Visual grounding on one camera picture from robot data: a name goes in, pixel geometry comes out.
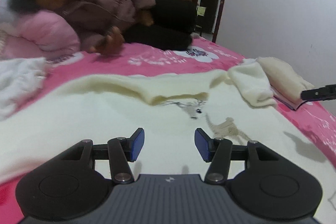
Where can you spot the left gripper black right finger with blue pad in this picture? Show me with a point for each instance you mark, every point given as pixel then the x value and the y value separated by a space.
pixel 259 180

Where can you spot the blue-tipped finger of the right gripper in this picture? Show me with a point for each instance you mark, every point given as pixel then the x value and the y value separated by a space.
pixel 326 93

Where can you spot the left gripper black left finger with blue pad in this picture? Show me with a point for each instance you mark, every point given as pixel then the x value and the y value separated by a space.
pixel 78 180

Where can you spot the white knit sweater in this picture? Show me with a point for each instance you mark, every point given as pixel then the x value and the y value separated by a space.
pixel 237 104

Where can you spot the folded beige clothes stack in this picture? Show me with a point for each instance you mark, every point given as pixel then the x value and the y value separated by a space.
pixel 286 84

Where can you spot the pink floral bed blanket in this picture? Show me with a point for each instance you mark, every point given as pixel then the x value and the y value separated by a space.
pixel 311 119

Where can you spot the white crumpled garment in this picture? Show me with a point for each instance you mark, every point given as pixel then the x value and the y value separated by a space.
pixel 21 79

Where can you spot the pink quilt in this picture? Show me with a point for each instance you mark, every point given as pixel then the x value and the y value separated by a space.
pixel 44 34

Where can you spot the person in brown jacket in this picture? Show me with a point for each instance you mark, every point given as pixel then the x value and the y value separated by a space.
pixel 103 26

